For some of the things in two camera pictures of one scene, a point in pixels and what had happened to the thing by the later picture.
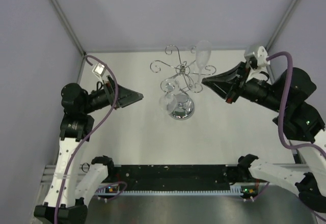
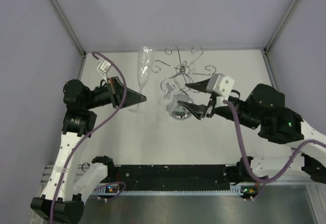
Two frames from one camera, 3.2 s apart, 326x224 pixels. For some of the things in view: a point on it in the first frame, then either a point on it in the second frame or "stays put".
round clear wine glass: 168,102 stays put
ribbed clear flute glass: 203,52 → 145,59
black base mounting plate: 177,177 stays put
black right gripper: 229,84 → 199,111
